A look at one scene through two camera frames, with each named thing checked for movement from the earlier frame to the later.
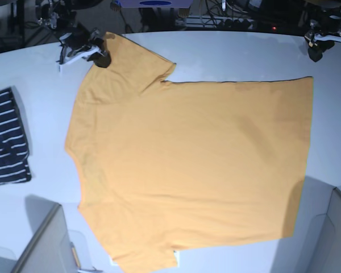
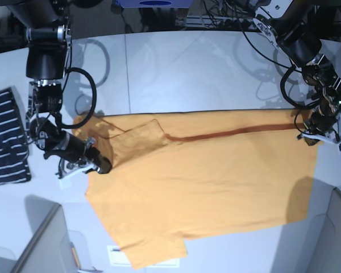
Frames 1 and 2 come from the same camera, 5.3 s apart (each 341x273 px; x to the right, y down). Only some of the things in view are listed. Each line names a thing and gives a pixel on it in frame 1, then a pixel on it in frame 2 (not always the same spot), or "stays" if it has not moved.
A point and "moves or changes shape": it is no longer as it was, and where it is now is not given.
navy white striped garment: (8, 157) stays
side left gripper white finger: (63, 66) to (73, 171)
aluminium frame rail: (214, 21) stays
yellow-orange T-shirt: (164, 165) moves or changes shape
